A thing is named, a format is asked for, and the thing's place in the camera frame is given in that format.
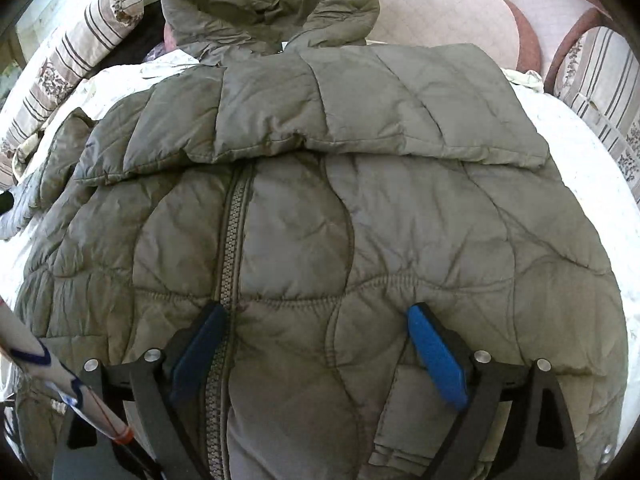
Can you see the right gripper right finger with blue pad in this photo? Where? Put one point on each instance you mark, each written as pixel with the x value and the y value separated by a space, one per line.
pixel 472 388

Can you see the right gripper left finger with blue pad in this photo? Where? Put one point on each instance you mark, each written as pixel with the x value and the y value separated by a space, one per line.
pixel 169 396

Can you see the olive green quilted hooded jacket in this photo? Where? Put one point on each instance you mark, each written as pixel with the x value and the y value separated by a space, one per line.
pixel 318 186

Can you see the white floral bed sheet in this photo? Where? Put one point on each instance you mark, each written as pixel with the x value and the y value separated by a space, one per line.
pixel 584 163

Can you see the large striped floral cushion right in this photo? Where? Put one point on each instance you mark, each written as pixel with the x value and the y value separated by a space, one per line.
pixel 599 81

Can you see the black garment behind pillow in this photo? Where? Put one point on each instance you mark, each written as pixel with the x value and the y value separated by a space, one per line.
pixel 148 33

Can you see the pink corner cushion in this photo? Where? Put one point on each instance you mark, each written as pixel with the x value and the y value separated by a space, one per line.
pixel 558 24

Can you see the striped floral pillow left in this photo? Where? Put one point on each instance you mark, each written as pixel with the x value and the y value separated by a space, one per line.
pixel 56 69

